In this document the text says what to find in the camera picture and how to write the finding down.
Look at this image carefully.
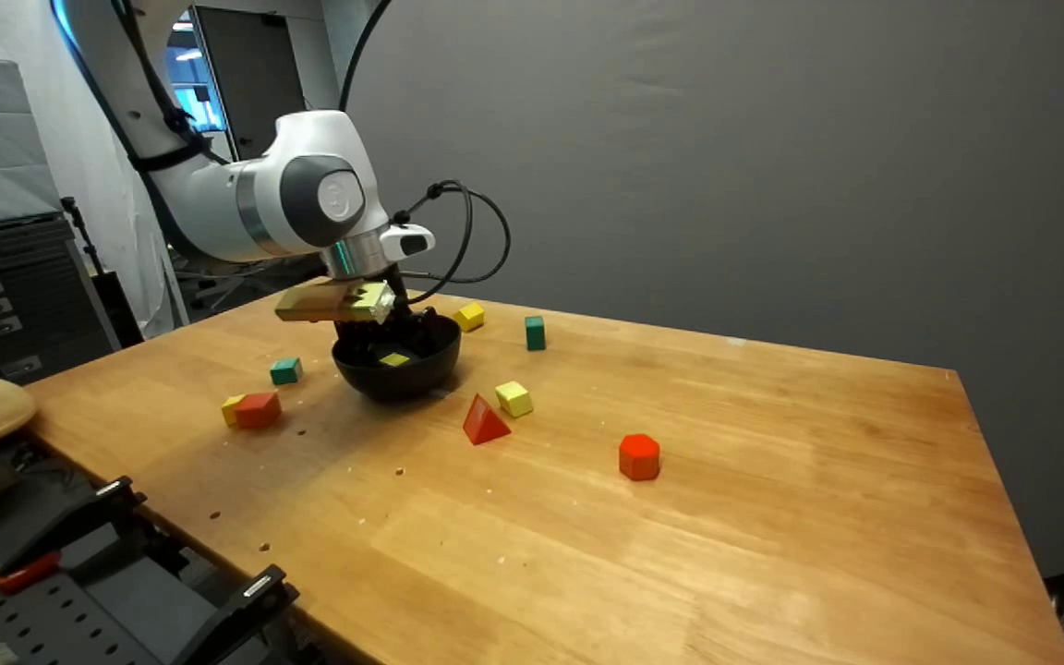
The black bowl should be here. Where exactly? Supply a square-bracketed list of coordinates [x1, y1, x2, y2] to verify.
[329, 306, 467, 404]

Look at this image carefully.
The grey fabric backdrop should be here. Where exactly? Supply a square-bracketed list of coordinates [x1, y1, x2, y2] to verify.
[340, 0, 1064, 585]

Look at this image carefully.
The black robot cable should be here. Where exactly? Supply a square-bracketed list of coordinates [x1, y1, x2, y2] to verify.
[389, 177, 517, 306]

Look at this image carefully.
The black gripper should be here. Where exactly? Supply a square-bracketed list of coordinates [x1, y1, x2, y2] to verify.
[372, 265, 462, 355]

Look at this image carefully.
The black pegboard bench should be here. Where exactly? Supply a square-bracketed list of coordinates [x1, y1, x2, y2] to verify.
[0, 429, 358, 665]

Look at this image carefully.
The black equipment cabinet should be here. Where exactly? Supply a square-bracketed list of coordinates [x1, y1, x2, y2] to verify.
[0, 210, 128, 384]

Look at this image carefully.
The black tripod leg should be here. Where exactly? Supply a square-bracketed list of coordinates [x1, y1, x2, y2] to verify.
[60, 193, 148, 347]

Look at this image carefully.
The red wooden wedge block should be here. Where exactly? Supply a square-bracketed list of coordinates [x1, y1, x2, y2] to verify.
[459, 391, 512, 448]

